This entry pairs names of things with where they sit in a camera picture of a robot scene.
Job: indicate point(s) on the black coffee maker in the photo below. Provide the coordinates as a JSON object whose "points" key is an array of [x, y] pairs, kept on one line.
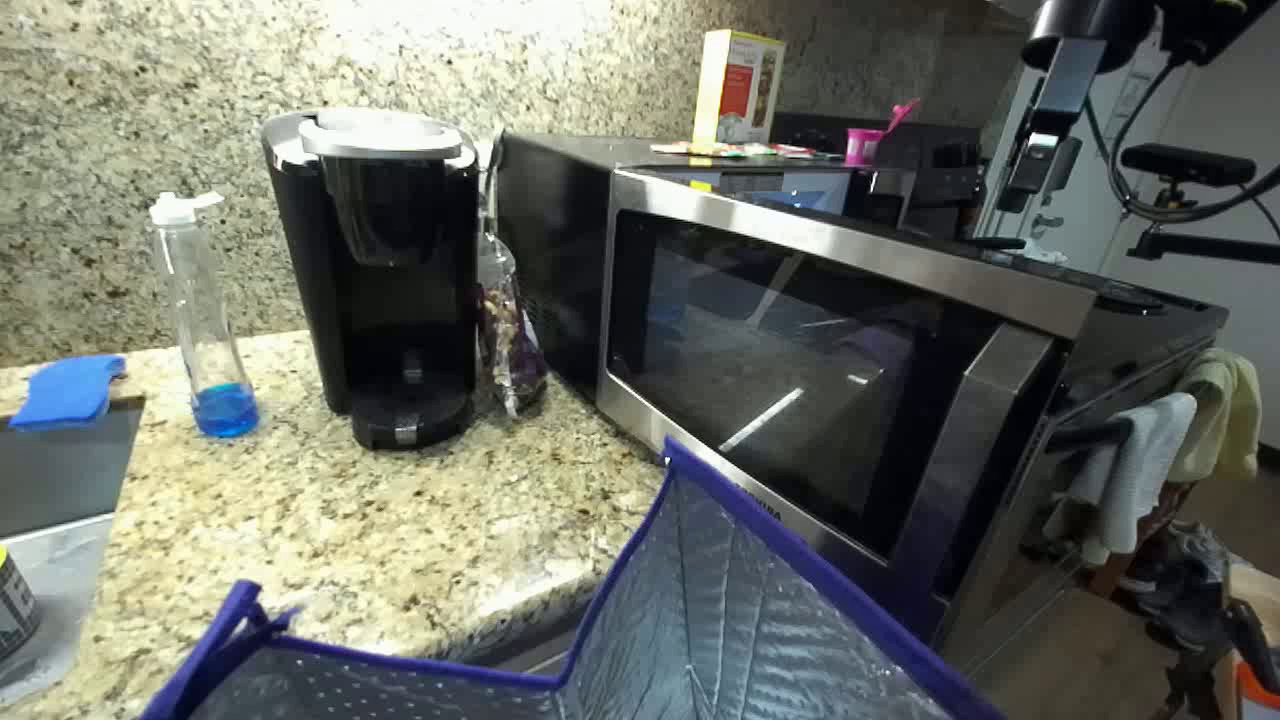
{"points": [[386, 294]]}

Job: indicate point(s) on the grey metal sheet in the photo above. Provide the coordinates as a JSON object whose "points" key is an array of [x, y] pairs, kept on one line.
{"points": [[62, 602]]}

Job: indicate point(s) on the black flat tray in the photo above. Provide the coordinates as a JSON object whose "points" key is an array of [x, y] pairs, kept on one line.
{"points": [[64, 467]]}

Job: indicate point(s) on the blue cloth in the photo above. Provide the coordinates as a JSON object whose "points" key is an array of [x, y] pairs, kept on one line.
{"points": [[64, 391]]}

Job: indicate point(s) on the white refrigerator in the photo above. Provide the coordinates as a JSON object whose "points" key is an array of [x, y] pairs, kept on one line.
{"points": [[1162, 120]]}

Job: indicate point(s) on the white towel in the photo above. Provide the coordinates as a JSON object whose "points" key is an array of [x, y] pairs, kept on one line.
{"points": [[1132, 467]]}

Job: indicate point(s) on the dark grey bag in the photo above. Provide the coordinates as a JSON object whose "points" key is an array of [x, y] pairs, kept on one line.
{"points": [[1183, 573]]}

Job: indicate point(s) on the purple insulated bag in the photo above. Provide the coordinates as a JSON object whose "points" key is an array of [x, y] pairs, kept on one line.
{"points": [[744, 627]]}

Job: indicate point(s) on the pink reusable coffee pod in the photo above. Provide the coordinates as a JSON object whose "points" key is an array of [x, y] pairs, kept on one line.
{"points": [[866, 144]]}

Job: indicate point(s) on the clear bottle with blue liquid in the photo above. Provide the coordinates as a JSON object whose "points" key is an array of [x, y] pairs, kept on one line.
{"points": [[213, 333]]}

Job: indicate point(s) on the stainless steel microwave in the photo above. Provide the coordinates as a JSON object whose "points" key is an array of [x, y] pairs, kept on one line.
{"points": [[801, 387]]}

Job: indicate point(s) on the white paper sheet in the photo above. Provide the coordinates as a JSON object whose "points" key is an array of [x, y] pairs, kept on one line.
{"points": [[724, 150]]}

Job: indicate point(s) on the small red white box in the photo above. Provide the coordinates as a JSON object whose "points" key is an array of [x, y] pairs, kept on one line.
{"points": [[739, 87]]}

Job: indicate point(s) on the dark printed can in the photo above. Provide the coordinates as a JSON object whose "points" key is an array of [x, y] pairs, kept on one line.
{"points": [[14, 612]]}

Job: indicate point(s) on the pale yellow towel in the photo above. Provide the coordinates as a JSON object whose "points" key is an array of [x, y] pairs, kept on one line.
{"points": [[1225, 413]]}

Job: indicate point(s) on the black stereo camera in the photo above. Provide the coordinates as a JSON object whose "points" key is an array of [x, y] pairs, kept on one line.
{"points": [[1186, 167]]}

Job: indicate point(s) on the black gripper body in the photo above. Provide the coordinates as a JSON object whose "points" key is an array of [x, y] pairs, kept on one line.
{"points": [[1084, 29]]}

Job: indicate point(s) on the clear bag of snacks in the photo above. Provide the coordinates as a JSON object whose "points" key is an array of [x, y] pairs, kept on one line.
{"points": [[514, 333]]}

